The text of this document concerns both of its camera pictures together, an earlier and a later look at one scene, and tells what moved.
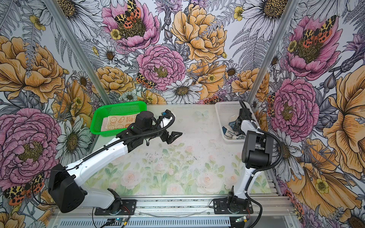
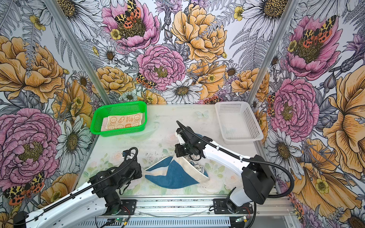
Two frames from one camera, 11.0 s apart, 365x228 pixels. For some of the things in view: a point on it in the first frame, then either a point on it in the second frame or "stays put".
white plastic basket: x=228 y=111 stays put
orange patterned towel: x=117 y=122 stays put
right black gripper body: x=237 y=128 to x=184 y=149
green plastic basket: x=103 y=110 stays put
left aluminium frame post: x=77 y=51 stays put
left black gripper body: x=164 y=133 to x=136 y=175
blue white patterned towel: x=232 y=134 to x=177 y=172
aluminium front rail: x=266 y=207 stays put
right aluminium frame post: x=291 y=6 stays put
